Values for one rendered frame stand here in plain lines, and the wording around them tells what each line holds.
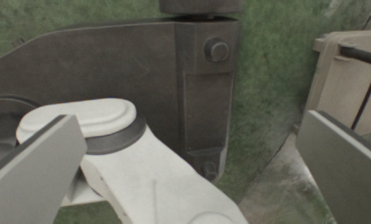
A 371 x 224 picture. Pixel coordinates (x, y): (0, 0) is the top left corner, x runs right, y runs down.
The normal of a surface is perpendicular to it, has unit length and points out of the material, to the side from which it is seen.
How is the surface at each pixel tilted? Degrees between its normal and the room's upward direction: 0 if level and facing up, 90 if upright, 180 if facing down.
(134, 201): 90
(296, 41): 0
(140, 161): 90
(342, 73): 0
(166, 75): 0
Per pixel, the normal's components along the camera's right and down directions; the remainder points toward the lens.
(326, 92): 0.20, 0.50
